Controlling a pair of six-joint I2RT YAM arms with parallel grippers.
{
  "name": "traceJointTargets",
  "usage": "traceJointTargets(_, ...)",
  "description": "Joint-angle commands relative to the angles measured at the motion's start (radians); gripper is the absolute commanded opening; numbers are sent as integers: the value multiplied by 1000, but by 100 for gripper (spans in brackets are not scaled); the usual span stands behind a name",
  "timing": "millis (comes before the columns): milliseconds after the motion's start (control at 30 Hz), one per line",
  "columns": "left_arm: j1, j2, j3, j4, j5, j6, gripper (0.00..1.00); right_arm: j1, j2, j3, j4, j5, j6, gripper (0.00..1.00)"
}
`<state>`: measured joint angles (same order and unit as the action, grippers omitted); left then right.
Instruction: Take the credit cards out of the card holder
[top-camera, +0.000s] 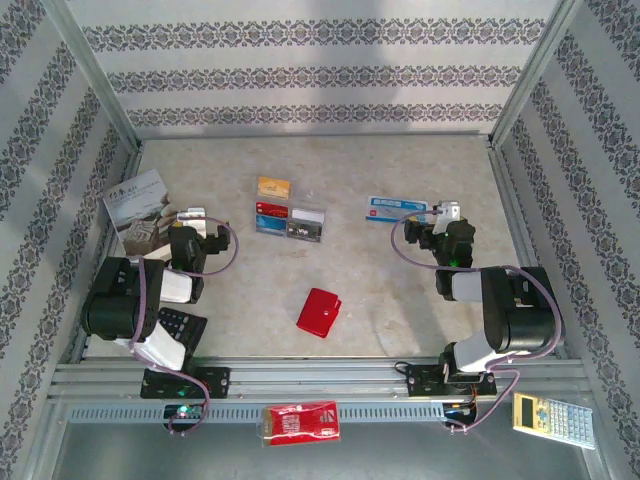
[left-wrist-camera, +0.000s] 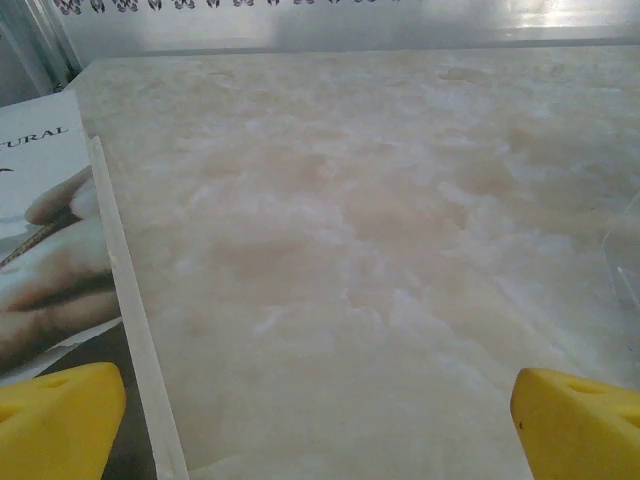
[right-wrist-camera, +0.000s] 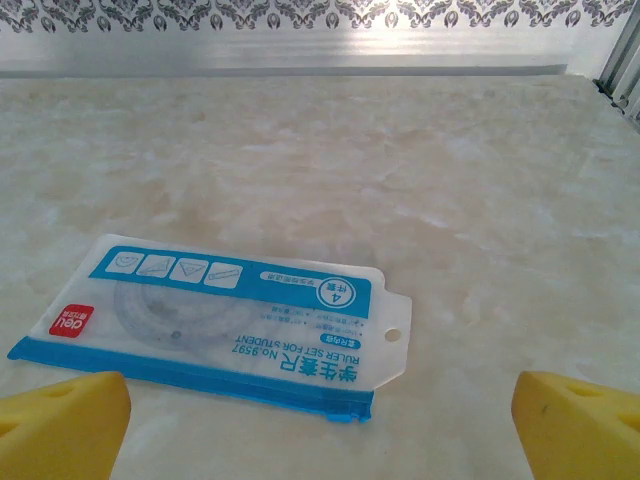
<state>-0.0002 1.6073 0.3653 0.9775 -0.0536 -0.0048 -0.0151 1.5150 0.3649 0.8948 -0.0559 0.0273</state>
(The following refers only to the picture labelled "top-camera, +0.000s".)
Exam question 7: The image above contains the red card holder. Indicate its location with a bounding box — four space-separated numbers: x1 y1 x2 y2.
295 287 344 340

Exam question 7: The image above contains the blue card in stand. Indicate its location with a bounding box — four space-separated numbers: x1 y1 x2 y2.
255 214 289 234

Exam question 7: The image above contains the gold card in stand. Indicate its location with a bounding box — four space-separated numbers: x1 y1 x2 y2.
256 176 292 199

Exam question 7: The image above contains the black VIP card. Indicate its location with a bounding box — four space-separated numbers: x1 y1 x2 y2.
287 221 324 241

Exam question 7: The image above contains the clear acrylic card stand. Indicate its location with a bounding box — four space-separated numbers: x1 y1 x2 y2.
253 175 328 245

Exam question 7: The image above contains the blue white ruler set package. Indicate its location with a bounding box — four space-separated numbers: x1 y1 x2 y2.
365 195 431 223

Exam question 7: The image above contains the white photo book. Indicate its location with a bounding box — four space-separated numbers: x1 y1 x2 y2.
102 168 189 261

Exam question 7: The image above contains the black calculator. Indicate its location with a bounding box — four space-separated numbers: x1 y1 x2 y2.
158 307 209 359

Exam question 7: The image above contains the red packaged box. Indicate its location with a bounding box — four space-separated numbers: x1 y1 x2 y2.
257 399 343 448

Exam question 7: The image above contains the yellow scientific calculator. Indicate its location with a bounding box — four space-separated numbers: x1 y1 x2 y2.
510 391 598 451

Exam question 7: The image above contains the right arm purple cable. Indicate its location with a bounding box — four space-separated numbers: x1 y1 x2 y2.
390 209 565 435

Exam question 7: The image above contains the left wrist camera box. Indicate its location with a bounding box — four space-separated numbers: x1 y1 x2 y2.
174 207 209 237

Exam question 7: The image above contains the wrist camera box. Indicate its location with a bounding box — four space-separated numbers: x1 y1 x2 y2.
432 200 464 234
174 207 209 237

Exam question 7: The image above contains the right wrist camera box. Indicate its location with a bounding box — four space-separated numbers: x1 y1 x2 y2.
432 200 464 234

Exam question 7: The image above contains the aluminium frame rail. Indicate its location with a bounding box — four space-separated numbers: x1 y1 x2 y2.
135 128 494 142
69 142 146 364
487 142 571 361

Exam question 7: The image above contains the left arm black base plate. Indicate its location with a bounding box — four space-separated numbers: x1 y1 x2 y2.
139 366 232 400

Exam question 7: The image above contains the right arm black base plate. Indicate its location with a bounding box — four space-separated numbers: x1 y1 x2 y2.
405 363 499 398

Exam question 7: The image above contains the wide aluminium extrusion rail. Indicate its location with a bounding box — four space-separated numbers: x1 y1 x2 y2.
47 357 594 404

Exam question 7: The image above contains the grey slotted cable duct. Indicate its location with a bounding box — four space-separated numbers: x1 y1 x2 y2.
67 402 451 424

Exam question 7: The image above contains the aluminium frame post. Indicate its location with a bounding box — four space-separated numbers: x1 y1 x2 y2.
42 0 141 151
487 0 585 149

